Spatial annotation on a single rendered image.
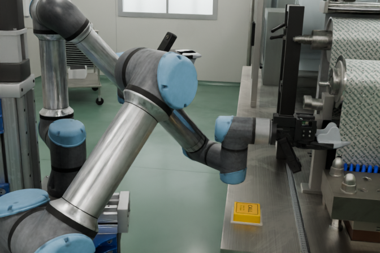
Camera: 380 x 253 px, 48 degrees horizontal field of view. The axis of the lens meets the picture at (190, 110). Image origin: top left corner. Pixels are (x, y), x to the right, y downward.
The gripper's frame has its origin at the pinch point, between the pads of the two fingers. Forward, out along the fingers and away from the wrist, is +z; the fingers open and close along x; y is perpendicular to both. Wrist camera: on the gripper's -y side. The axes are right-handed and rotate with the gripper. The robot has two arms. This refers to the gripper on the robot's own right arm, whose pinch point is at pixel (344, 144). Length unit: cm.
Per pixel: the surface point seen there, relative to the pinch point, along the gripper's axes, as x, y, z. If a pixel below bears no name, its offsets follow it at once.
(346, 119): -0.2, 7.2, -0.4
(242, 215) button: -13.4, -16.8, -26.3
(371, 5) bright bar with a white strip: 29.8, 36.0, 9.7
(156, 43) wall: 556, -47, -173
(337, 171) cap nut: -8.4, -4.7, -2.9
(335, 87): 2.4, 15.2, -3.9
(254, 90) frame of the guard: 102, -10, -23
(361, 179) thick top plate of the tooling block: -8.9, -6.0, 2.9
